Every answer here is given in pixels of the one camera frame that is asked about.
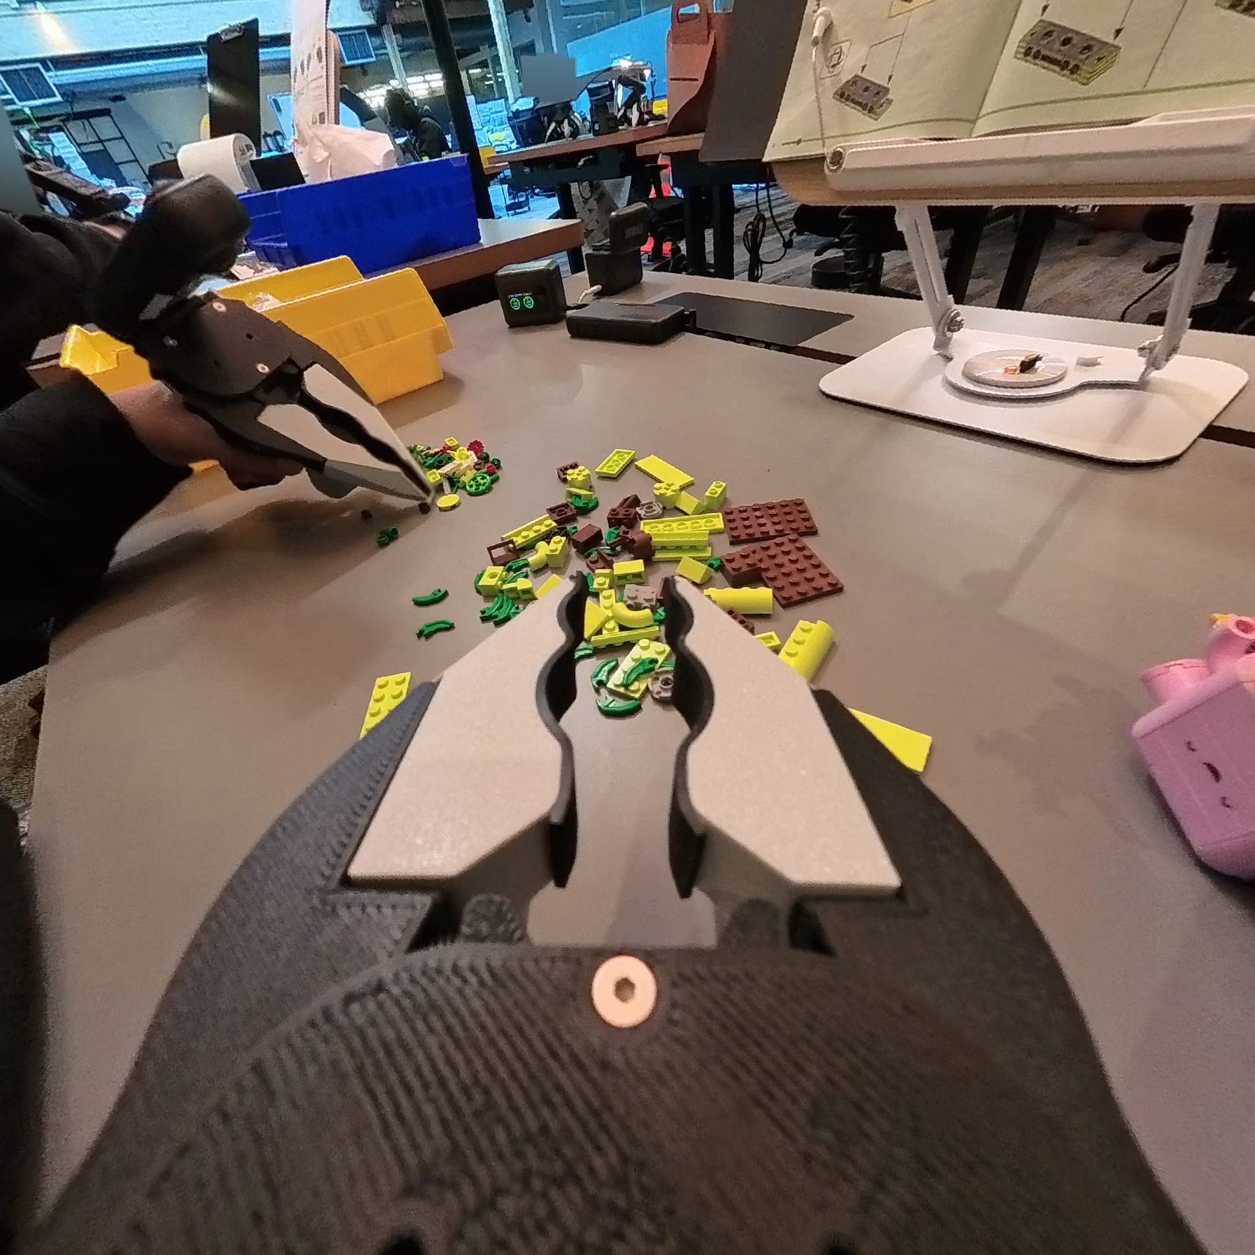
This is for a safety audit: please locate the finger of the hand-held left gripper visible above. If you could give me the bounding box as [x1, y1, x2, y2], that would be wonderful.
[309, 445, 435, 510]
[255, 362, 437, 499]

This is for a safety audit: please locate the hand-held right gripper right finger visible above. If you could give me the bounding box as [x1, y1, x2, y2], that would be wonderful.
[659, 576, 904, 903]

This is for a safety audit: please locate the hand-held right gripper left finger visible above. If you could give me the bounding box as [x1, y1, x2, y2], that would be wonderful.
[347, 572, 592, 912]

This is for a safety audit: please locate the pile of small toy bricks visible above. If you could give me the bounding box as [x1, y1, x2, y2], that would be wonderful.
[358, 435, 936, 778]

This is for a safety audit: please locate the person's left forearm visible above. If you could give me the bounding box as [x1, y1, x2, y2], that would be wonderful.
[0, 377, 195, 649]

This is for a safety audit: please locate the person's left hand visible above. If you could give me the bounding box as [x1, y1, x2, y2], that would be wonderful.
[128, 381, 313, 492]

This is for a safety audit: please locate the small blue storage bin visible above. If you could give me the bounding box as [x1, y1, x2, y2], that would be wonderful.
[237, 187, 298, 269]

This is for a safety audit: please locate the white paper roll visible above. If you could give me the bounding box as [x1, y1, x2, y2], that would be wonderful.
[177, 134, 261, 194]

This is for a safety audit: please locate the large blue storage bin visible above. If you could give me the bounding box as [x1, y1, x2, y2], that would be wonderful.
[278, 155, 483, 278]

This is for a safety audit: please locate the notched brown toy plate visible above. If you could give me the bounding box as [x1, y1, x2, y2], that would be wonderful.
[719, 536, 848, 606]

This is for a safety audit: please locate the black charger with green lights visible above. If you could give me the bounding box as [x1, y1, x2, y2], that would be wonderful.
[495, 258, 569, 331]

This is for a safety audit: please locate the grey side table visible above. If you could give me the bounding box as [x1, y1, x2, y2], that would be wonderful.
[394, 217, 586, 295]

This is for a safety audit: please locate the rectangular brown toy plate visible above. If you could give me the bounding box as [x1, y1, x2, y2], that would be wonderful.
[721, 497, 820, 542]

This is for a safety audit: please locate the black clipboard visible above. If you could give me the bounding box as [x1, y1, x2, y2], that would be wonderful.
[205, 16, 263, 149]

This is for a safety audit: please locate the white printed banner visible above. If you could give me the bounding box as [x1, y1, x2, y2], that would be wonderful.
[291, 0, 341, 159]

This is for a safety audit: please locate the black power bank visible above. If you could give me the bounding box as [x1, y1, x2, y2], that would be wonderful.
[566, 301, 687, 346]

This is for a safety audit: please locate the black upright device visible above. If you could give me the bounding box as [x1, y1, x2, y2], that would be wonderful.
[586, 204, 650, 295]

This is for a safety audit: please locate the brown background desk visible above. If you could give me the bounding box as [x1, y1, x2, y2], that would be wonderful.
[489, 119, 708, 280]

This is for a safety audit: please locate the pink toy brick figure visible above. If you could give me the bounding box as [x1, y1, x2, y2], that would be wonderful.
[1131, 611, 1255, 875]

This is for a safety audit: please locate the white book stand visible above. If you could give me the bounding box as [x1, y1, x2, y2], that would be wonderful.
[820, 116, 1255, 463]

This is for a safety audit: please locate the brown paper bag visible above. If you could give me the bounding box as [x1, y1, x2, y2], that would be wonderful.
[667, 0, 734, 134]

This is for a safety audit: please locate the building instruction booklet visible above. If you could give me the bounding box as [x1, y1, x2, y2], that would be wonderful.
[764, 0, 1255, 166]

